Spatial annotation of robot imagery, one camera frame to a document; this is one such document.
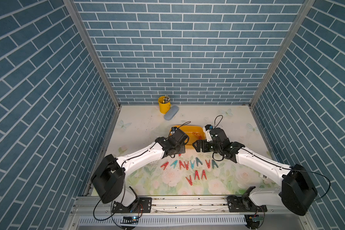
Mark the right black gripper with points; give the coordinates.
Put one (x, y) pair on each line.
(203, 148)

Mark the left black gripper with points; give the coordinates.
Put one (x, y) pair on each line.
(182, 148)

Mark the teal clothespin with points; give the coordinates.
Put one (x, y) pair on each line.
(198, 162)
(174, 164)
(213, 164)

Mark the yellow storage box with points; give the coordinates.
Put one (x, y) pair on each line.
(188, 129)

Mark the light blue clothespin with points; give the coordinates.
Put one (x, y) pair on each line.
(192, 163)

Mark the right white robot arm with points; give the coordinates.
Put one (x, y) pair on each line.
(296, 189)

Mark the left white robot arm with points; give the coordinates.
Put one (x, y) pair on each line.
(109, 177)

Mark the grey glasses case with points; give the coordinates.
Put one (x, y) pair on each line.
(171, 113)

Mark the yellow pen cup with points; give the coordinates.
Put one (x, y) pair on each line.
(164, 104)

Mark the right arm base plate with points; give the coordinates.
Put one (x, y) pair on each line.
(240, 204)

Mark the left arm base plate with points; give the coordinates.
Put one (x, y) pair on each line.
(141, 204)

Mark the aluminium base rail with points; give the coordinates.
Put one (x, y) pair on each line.
(184, 213)

